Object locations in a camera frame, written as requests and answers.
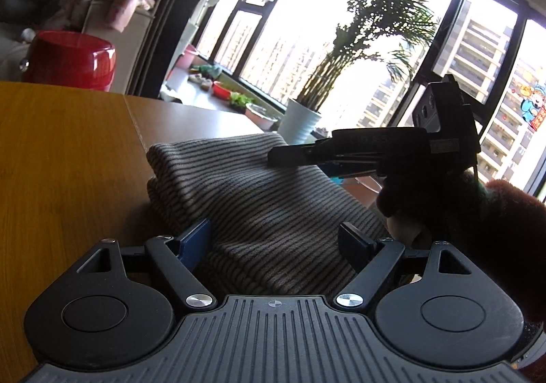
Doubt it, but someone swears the pink plastic basin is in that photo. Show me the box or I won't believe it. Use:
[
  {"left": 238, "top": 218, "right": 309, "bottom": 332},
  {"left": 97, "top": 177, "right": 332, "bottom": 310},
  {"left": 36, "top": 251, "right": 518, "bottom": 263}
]
[{"left": 174, "top": 45, "right": 198, "bottom": 71}]

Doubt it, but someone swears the grey striped knit garment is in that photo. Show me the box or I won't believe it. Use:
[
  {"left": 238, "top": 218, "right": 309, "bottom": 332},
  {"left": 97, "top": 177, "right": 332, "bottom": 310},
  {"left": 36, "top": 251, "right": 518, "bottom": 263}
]
[{"left": 146, "top": 133, "right": 388, "bottom": 297}]

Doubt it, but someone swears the red round stool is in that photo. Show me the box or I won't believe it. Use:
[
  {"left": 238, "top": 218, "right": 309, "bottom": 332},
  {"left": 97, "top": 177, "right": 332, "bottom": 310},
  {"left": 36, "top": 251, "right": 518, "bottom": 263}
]
[{"left": 19, "top": 31, "right": 117, "bottom": 92}]

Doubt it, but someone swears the potted bamboo plant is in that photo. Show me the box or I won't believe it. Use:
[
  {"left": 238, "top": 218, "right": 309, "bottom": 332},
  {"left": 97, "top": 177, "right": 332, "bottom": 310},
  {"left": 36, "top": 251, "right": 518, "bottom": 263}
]
[{"left": 278, "top": 0, "right": 437, "bottom": 144}]

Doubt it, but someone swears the gloved hand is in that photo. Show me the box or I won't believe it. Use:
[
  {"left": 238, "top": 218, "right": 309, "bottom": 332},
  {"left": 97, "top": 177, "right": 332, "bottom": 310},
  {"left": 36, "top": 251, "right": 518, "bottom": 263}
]
[{"left": 377, "top": 171, "right": 545, "bottom": 322}]

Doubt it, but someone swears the white floor cleaner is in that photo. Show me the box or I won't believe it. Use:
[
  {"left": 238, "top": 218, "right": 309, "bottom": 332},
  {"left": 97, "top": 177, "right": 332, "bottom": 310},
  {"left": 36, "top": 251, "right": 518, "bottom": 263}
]
[{"left": 159, "top": 0, "right": 219, "bottom": 102}]

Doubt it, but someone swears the beige armchair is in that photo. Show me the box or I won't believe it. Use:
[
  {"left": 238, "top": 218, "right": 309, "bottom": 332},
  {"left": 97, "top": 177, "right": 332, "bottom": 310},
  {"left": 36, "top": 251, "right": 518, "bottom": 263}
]
[{"left": 82, "top": 0, "right": 153, "bottom": 95}]

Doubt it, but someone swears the metal bowl planter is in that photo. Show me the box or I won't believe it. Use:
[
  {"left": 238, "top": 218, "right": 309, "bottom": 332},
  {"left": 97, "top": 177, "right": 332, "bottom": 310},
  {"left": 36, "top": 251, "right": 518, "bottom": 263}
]
[{"left": 245, "top": 103, "right": 278, "bottom": 131}]

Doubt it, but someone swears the dark curtain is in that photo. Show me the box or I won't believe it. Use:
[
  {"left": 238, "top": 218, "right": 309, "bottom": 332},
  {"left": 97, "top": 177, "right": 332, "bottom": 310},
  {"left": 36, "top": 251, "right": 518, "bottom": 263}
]
[{"left": 128, "top": 0, "right": 257, "bottom": 99}]

